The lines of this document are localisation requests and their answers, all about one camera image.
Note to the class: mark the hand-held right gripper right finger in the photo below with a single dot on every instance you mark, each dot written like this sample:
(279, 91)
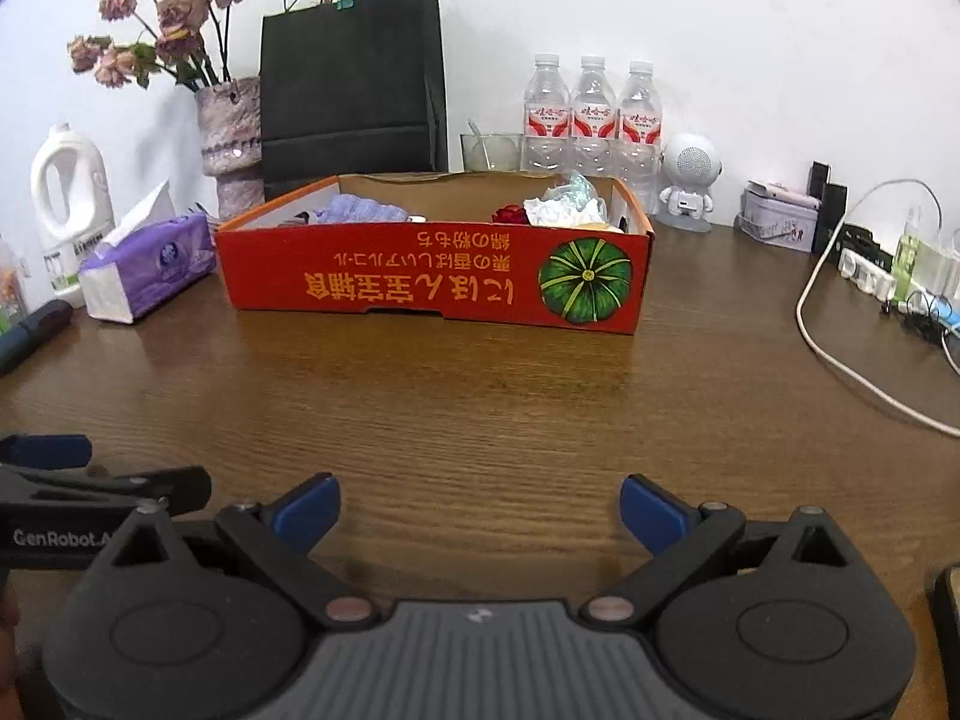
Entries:
(652, 514)

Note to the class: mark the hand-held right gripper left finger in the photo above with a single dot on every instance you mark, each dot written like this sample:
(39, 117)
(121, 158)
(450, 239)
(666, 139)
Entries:
(307, 511)

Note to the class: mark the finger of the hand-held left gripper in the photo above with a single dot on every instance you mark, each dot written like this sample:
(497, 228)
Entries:
(45, 450)
(150, 486)

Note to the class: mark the orange cardboard box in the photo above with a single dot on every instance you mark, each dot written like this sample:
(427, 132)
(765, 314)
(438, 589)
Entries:
(420, 277)

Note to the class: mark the blue fabric pouch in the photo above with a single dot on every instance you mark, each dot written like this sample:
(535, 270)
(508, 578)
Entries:
(360, 210)

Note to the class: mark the white tissue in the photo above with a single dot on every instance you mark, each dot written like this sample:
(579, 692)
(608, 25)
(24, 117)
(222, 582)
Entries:
(559, 211)

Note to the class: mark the red rose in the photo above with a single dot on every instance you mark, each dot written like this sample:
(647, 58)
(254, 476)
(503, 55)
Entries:
(510, 215)

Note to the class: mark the clear plastic bag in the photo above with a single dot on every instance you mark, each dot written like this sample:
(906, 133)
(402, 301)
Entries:
(579, 186)

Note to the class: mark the dark blue case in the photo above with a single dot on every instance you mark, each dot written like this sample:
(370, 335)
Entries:
(34, 330)

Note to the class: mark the orange packet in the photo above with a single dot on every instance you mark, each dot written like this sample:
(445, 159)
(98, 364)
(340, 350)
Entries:
(11, 289)

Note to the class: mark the purple tissue pack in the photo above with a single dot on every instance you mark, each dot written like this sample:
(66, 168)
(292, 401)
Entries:
(150, 262)

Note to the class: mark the white detergent jug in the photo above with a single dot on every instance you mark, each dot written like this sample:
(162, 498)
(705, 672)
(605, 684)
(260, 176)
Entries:
(71, 217)

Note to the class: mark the black device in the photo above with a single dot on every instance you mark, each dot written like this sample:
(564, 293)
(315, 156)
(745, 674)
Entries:
(946, 626)

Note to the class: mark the grey tin box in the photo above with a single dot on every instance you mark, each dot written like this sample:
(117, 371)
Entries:
(776, 221)

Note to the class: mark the white power strip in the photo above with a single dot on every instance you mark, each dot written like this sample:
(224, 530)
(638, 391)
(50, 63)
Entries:
(866, 274)

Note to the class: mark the white robot speaker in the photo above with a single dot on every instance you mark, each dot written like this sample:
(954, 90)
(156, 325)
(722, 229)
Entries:
(690, 172)

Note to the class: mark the purple textured vase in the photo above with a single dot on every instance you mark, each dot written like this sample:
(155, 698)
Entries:
(229, 142)

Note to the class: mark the green liquid bottle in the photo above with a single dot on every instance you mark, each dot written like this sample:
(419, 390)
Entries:
(909, 255)

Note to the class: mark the slim black box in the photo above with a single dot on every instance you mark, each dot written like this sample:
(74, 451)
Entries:
(819, 178)

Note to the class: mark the clear water bottle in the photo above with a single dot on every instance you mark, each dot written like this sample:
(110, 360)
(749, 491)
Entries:
(640, 127)
(592, 120)
(545, 120)

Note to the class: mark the glass cup with spoon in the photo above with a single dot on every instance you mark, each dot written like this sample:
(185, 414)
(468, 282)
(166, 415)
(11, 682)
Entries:
(491, 150)

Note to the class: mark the black paper bag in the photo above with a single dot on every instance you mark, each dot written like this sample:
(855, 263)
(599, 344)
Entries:
(349, 90)

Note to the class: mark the dried flower bouquet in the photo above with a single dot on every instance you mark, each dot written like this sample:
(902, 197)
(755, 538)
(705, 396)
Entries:
(172, 22)

